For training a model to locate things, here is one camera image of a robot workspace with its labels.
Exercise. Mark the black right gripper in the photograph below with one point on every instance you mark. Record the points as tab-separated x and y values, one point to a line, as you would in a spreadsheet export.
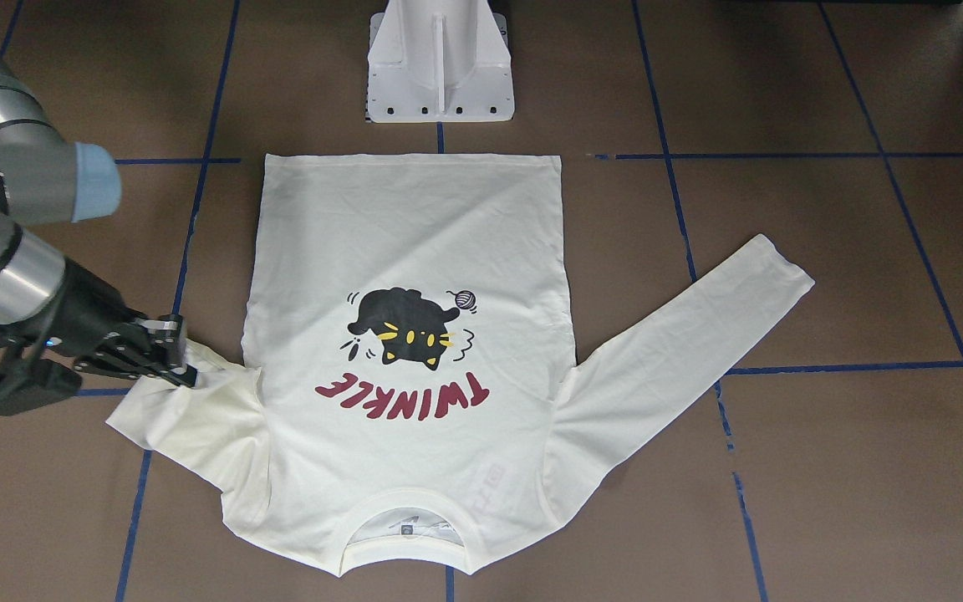
87	311

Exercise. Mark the cream long-sleeve cat shirt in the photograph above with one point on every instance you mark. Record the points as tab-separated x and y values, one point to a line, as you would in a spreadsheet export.
410	387

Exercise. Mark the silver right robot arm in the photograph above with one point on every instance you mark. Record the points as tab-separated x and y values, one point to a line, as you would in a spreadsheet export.
44	178

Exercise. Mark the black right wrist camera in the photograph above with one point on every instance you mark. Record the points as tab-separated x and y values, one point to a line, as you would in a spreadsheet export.
27	380

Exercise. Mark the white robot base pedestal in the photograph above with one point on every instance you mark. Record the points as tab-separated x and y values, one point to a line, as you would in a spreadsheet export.
439	61

